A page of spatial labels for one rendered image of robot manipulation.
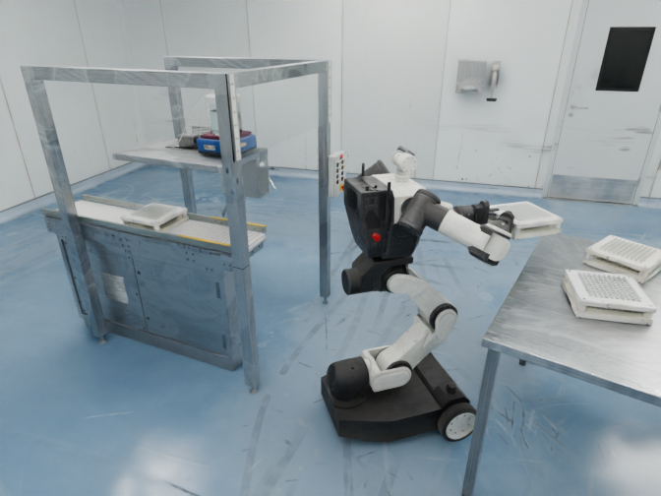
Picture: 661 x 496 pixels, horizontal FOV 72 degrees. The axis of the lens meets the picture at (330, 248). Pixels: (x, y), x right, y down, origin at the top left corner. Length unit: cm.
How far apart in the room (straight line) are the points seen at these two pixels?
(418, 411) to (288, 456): 63
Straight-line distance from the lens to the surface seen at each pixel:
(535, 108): 569
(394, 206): 173
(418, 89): 566
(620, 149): 594
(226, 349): 266
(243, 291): 221
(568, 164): 587
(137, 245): 263
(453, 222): 162
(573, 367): 163
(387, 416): 224
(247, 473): 227
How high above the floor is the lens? 176
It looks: 25 degrees down
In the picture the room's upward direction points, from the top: straight up
